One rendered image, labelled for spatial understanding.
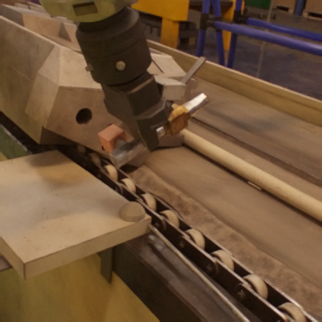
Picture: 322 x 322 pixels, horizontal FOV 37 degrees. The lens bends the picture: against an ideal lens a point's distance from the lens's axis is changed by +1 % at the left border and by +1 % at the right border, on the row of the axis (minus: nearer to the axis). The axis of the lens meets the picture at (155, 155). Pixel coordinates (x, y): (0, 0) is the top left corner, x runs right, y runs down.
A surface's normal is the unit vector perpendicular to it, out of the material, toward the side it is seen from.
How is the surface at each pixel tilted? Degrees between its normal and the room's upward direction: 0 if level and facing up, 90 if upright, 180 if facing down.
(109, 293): 90
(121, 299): 90
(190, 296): 0
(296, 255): 0
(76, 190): 0
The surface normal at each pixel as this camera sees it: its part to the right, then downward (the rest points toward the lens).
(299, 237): 0.09, -0.91
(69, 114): 0.58, 0.38
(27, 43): -0.78, 0.01
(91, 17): -0.24, 0.65
